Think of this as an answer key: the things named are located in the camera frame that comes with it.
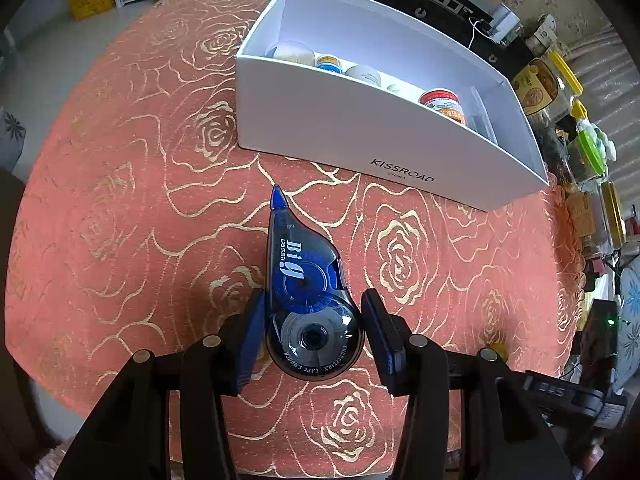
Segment blue correction tape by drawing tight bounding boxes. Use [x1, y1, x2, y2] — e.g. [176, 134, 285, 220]
[263, 184, 362, 377]

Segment white bottle gold label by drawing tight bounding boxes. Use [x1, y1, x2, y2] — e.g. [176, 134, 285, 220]
[384, 81, 418, 101]

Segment grey floral stool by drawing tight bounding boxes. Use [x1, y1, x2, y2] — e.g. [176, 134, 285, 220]
[0, 105, 26, 161]

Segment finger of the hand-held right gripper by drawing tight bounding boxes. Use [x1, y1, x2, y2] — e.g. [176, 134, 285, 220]
[522, 372, 608, 417]

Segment yellow label snack jar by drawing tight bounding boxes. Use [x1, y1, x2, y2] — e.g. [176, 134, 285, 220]
[511, 57, 583, 121]

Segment white cable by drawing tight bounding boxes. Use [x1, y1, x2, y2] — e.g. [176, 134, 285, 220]
[467, 17, 493, 48]

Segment white cardboard box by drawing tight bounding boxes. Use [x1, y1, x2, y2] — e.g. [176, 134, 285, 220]
[235, 0, 551, 212]

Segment cotton swab jar blue lid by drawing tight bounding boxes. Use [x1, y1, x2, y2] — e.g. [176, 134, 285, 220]
[265, 40, 316, 66]

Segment patterned gift bags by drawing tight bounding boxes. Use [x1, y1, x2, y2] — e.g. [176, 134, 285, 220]
[527, 12, 571, 56]

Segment grey pump bottle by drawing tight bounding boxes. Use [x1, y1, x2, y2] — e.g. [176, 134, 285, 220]
[344, 63, 383, 86]

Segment white bottle red orange label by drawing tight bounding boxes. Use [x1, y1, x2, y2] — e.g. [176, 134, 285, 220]
[419, 88, 468, 126]

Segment white charging device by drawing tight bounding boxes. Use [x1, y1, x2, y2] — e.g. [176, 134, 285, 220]
[487, 5, 521, 43]

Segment green lid container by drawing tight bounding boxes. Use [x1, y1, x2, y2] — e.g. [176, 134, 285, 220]
[570, 122, 608, 181]

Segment gold lid clear jar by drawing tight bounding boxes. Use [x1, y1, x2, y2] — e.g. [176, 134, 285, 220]
[570, 180, 628, 256]

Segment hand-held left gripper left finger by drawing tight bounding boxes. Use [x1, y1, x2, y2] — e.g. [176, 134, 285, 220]
[55, 287, 267, 480]

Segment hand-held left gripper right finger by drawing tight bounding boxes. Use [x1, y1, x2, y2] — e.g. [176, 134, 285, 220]
[361, 288, 571, 480]

